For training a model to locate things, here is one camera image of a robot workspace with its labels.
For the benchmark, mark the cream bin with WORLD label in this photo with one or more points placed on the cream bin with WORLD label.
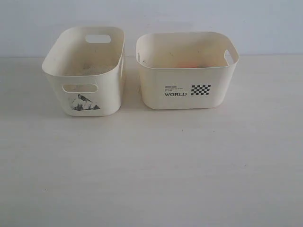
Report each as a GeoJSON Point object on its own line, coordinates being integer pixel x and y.
{"type": "Point", "coordinates": [163, 86]}

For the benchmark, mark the orange-capped tube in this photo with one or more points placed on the orange-capped tube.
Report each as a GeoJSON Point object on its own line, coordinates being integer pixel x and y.
{"type": "Point", "coordinates": [188, 64]}

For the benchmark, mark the cream bin with mountain picture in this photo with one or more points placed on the cream bin with mountain picture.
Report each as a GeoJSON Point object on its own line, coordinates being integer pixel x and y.
{"type": "Point", "coordinates": [85, 68]}

